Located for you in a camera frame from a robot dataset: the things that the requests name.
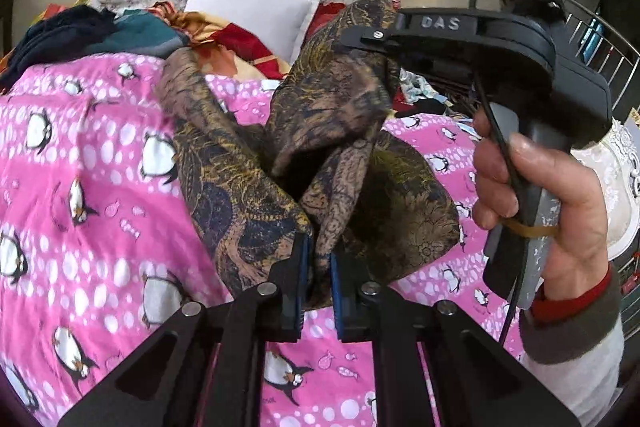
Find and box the teal cloth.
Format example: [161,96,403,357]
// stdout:
[85,9,191,58]

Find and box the dark floral patterned garment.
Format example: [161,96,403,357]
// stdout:
[155,0,463,310]

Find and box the white pillow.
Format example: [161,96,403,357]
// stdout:
[184,0,322,68]

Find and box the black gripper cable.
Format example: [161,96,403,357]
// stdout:
[467,0,556,360]

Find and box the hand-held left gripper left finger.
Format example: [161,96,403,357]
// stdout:
[57,232,313,427]

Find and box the red heart cushion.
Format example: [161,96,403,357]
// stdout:
[312,2,351,40]

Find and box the pink penguin bed sheet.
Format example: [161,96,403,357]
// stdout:
[0,54,526,427]

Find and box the yellow rubber band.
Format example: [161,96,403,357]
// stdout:
[502,217,561,238]

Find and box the white upholstered furniture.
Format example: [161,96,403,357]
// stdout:
[570,117,640,258]

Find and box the person's right forearm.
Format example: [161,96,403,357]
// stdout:
[517,264,626,427]

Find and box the light patterned cloth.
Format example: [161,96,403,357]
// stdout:
[400,69,453,105]

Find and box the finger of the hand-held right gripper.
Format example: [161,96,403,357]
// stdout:
[334,14,401,58]

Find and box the person's right hand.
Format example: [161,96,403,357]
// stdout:
[471,109,613,303]

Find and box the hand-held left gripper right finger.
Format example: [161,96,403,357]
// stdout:
[327,252,583,427]

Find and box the red and gold cloth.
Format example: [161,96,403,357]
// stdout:
[147,0,301,80]

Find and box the navy cloth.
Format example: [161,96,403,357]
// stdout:
[0,6,118,92]

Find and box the metal drying rack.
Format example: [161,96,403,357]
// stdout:
[565,0,640,118]

